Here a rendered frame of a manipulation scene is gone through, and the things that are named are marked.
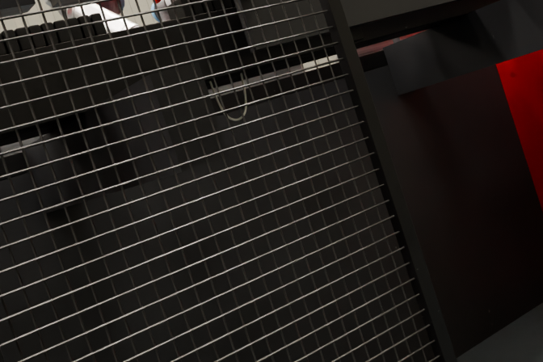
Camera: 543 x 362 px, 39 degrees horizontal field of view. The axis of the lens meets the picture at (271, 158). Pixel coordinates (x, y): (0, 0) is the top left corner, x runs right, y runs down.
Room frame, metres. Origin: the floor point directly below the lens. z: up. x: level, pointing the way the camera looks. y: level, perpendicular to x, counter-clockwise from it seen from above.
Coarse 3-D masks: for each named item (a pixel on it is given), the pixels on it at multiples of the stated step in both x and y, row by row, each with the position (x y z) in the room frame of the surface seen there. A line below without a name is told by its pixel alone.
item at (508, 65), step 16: (496, 64) 2.42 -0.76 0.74; (512, 64) 2.38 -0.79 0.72; (528, 64) 2.33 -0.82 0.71; (512, 80) 2.39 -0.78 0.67; (528, 80) 2.35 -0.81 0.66; (512, 96) 2.41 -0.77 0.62; (528, 96) 2.36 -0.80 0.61; (512, 112) 2.42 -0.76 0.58; (528, 112) 2.37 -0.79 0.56; (528, 128) 2.39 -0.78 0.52; (528, 144) 2.40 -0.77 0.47; (528, 160) 2.42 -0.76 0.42
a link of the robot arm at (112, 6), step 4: (112, 0) 2.52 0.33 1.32; (120, 0) 2.55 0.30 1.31; (104, 4) 2.50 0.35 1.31; (108, 4) 2.51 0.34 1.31; (112, 4) 2.52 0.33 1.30; (116, 4) 2.54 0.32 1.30; (120, 4) 2.55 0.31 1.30; (108, 8) 2.51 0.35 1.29; (112, 8) 2.52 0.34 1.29; (116, 8) 2.55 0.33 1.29; (116, 12) 2.54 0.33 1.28
